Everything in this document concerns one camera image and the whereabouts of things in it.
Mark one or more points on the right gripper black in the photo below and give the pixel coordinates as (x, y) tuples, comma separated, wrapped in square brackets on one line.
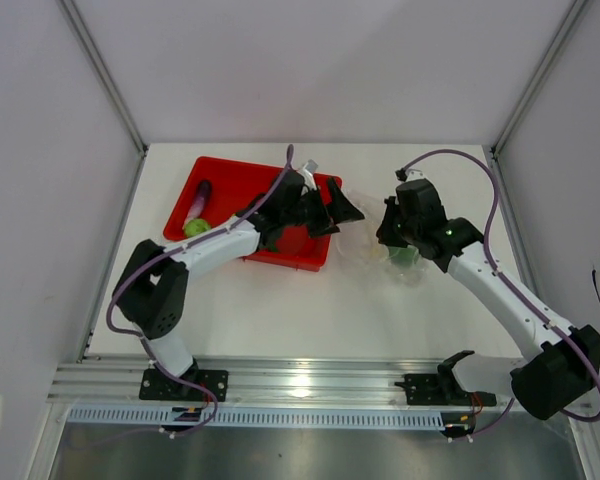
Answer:
[(384, 233)]

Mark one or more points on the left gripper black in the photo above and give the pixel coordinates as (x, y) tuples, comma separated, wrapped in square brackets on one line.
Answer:
[(340, 210)]

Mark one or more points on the clear zip top bag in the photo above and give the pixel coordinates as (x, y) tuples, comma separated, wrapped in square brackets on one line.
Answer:
[(356, 239)]

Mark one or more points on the green bell pepper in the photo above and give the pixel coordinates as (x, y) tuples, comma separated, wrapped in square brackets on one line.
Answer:
[(403, 258)]

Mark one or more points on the round green cabbage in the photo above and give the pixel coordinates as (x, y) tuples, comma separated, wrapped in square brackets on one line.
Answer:
[(195, 227)]

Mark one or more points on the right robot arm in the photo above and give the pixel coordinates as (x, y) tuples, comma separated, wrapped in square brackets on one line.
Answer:
[(559, 362)]

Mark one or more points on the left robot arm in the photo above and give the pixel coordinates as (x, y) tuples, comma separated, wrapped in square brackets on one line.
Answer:
[(152, 289)]

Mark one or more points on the purple eggplant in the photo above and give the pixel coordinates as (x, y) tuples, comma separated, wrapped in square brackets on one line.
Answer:
[(201, 197)]

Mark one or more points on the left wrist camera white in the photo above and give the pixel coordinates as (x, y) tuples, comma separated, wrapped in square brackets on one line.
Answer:
[(307, 171)]

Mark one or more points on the aluminium rail base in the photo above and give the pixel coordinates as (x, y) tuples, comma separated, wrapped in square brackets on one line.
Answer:
[(252, 382)]

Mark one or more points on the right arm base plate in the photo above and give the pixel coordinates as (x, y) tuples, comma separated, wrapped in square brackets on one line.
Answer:
[(436, 389)]

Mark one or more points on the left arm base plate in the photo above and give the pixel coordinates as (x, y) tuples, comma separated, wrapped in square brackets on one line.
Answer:
[(155, 386)]

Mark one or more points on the right frame post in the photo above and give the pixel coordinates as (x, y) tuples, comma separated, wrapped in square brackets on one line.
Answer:
[(548, 60)]

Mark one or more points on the frame post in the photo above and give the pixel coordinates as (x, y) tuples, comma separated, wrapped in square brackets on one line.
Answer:
[(548, 60), (87, 42)]

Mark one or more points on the white slotted cable duct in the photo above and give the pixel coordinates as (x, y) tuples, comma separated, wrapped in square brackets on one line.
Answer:
[(394, 419)]

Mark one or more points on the left frame post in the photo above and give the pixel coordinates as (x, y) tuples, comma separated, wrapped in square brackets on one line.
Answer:
[(87, 42)]

